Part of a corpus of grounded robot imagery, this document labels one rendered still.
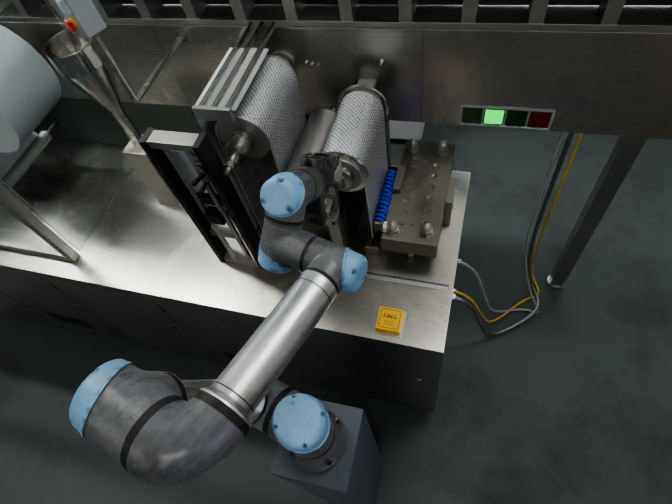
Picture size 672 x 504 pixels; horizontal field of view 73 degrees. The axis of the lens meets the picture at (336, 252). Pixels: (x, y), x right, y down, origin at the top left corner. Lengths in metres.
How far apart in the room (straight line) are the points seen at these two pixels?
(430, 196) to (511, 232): 1.27
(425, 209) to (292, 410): 0.69
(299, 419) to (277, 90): 0.81
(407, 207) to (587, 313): 1.33
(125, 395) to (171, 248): 0.99
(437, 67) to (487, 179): 1.58
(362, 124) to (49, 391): 2.20
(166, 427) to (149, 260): 1.05
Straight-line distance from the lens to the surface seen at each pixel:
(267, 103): 1.22
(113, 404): 0.73
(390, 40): 1.31
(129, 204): 1.89
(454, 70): 1.33
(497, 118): 1.42
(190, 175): 1.25
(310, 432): 1.03
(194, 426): 0.68
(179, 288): 1.56
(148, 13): 1.58
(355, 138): 1.18
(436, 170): 1.47
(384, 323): 1.30
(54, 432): 2.75
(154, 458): 0.69
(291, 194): 0.80
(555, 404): 2.27
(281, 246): 0.85
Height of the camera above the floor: 2.11
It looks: 56 degrees down
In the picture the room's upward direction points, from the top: 15 degrees counter-clockwise
